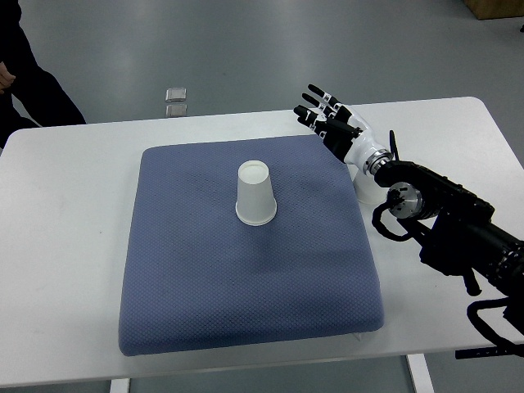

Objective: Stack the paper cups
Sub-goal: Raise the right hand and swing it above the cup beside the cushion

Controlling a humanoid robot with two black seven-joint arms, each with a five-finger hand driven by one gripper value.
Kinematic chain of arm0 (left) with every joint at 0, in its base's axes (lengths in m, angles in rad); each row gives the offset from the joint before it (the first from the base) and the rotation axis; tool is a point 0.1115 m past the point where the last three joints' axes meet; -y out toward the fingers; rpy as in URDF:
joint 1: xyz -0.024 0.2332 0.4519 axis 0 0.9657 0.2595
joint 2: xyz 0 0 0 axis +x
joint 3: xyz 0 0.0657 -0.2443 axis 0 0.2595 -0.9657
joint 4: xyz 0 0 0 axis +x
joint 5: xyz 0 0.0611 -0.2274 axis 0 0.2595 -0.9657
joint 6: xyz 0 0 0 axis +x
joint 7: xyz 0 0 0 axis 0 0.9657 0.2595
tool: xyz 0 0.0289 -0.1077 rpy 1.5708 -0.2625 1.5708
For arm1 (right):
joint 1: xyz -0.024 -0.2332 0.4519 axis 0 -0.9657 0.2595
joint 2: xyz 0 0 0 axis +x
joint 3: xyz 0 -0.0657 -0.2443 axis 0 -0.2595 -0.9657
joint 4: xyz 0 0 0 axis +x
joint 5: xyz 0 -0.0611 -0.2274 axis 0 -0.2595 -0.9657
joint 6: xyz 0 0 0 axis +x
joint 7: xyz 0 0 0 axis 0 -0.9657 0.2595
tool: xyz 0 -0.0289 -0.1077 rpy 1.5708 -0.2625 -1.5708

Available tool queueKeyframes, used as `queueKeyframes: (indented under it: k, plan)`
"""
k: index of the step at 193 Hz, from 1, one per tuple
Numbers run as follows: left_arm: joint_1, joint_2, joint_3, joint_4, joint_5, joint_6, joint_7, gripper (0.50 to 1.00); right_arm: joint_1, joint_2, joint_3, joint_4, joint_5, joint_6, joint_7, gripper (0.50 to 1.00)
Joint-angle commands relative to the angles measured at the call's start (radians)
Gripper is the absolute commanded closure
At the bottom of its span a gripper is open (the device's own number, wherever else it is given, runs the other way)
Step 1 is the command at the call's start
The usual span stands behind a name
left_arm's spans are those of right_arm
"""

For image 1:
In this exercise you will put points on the person in dark clothes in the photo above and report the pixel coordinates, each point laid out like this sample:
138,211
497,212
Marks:
35,99

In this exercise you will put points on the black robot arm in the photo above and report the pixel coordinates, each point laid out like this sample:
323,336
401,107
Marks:
457,238

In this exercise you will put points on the lower metal floor plate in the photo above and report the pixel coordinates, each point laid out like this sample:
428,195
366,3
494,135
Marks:
176,110

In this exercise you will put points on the white table leg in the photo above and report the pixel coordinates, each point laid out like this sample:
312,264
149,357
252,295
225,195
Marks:
120,385
419,373

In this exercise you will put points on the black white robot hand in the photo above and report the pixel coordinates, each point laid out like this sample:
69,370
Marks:
343,132

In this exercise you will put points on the white paper cup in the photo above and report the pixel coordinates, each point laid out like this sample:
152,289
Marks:
255,203
366,190

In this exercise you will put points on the black table control panel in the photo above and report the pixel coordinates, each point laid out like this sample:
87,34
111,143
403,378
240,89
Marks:
476,353

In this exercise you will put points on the brown cardboard box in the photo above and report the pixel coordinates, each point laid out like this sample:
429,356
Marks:
495,9

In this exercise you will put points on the blue textured cushion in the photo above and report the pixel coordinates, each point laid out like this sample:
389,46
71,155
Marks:
196,277

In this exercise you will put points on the white paper cup on cushion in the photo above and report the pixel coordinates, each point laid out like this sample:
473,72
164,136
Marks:
255,203

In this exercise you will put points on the white left table leg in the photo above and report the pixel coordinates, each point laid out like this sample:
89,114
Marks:
120,385

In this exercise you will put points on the upper metal floor plate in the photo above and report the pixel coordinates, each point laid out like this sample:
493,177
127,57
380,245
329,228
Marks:
176,94

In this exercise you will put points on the white right table leg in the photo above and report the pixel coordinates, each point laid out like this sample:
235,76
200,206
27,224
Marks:
419,373

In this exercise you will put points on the person's hand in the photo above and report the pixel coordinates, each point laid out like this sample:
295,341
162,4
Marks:
6,78

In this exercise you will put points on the metal floor plate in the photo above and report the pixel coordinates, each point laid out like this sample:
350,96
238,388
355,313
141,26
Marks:
176,110
176,94

